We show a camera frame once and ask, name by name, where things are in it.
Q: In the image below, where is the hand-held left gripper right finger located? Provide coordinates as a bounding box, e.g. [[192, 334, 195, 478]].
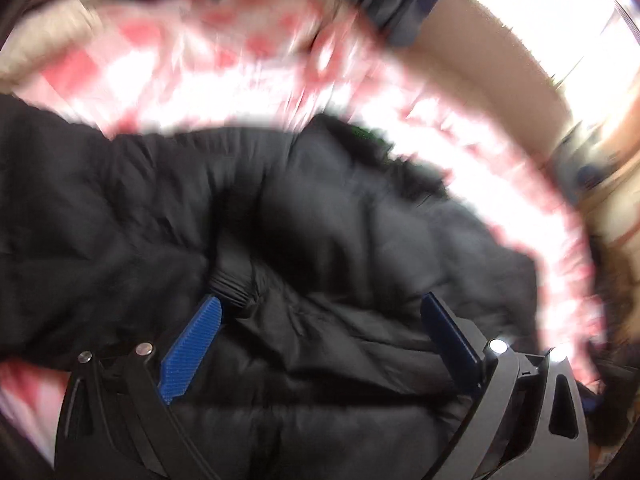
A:
[[420, 292, 591, 480]]

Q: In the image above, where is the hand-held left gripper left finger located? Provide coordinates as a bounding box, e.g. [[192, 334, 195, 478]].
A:
[[54, 296, 223, 480]]

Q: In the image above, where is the black puffer jacket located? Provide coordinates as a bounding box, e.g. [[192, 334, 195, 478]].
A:
[[0, 92, 546, 480]]

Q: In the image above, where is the red white checkered bedsheet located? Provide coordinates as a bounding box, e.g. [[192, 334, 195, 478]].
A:
[[0, 0, 608, 466]]

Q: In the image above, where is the beige cloth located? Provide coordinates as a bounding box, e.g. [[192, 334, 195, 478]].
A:
[[0, 0, 98, 88]]

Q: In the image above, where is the bright window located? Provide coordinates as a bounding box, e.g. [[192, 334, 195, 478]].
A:
[[470, 0, 637, 88]]

